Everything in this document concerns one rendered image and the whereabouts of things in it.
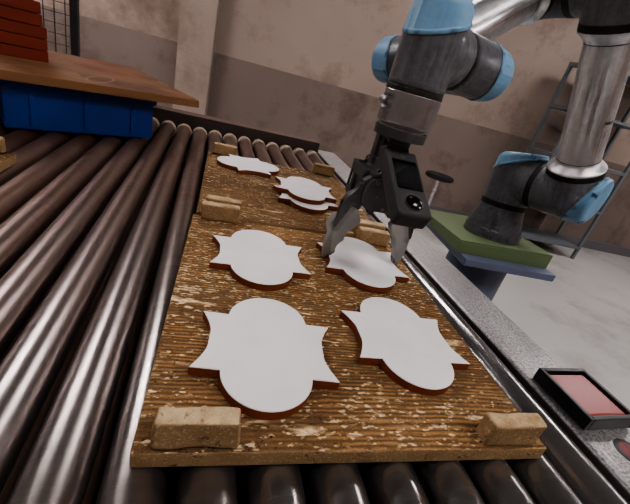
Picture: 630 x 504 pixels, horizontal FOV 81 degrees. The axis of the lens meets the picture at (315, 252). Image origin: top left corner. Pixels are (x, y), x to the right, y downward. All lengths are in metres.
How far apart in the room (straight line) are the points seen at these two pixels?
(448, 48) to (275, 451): 0.45
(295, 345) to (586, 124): 0.77
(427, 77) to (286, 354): 0.36
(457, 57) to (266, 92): 3.56
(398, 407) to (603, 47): 0.76
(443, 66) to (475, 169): 4.28
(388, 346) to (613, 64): 0.70
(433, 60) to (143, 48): 3.79
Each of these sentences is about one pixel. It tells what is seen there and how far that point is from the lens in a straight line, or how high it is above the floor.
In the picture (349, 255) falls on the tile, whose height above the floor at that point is 0.95.
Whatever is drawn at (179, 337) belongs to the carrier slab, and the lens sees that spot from 0.38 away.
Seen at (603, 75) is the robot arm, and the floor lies 1.31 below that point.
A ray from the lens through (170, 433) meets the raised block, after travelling 0.29.
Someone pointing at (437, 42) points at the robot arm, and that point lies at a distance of 0.51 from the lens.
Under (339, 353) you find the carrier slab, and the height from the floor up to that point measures 0.94.
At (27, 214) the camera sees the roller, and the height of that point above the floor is 0.92.
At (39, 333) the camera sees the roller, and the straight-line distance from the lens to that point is 0.42.
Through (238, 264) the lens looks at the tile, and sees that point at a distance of 0.48.
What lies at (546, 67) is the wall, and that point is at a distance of 4.95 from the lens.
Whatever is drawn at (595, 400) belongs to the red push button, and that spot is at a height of 0.93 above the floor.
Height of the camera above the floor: 1.18
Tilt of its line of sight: 25 degrees down
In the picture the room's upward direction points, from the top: 16 degrees clockwise
